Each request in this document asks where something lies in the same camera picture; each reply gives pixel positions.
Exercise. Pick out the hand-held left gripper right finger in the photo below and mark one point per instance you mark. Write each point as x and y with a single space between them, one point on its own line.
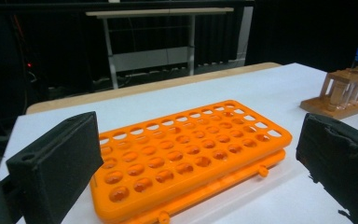
345 165

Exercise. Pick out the white upright post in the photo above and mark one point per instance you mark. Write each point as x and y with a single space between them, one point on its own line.
245 34

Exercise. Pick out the white metal stand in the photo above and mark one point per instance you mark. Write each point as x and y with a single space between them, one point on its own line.
146 59

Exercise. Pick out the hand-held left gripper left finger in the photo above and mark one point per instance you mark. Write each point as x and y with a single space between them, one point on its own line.
56 168

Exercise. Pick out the wooden test tube rack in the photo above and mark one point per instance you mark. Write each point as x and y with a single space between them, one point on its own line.
320 107

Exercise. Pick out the orange plastic test tube rack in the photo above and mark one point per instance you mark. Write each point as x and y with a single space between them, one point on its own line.
174 155

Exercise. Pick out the white table mat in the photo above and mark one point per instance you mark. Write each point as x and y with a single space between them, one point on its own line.
230 87

